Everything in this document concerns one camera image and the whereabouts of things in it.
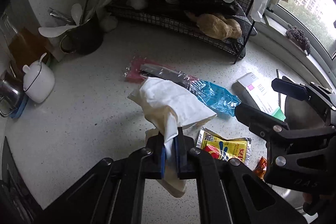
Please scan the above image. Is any red sauce packet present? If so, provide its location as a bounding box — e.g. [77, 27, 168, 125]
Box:
[253, 156, 267, 180]

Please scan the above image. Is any yellow yeast packet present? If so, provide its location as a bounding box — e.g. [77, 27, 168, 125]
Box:
[197, 127, 252, 164]

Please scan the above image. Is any blue pink plastic wrapper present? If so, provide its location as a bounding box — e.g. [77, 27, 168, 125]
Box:
[124, 56, 241, 118]

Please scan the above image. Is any stainless steel sink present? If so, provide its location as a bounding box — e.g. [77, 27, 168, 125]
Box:
[269, 93, 325, 222]

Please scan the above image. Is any white green medicine box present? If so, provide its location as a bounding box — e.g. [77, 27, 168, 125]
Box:
[232, 72, 286, 122]

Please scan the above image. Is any dried purple flower bunch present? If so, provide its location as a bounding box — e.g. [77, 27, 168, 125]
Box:
[285, 24, 311, 56]

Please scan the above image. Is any ginger root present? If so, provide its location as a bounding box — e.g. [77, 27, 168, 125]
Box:
[195, 14, 242, 40]

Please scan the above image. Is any garlic bulb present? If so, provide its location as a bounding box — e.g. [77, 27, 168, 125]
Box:
[100, 16, 118, 33]

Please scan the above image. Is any dark utensil mug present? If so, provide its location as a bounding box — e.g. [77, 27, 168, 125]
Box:
[59, 13, 105, 55]

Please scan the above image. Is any white sugar pot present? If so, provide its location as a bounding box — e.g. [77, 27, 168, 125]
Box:
[22, 53, 55, 103]

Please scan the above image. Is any black gas stove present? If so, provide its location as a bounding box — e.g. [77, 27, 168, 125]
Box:
[1, 138, 42, 223]

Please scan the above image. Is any small steel teapot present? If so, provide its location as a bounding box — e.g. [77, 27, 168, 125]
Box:
[1, 71, 29, 119]

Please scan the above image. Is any glass oil carafe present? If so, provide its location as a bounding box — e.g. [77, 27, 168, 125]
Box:
[1, 3, 52, 80]

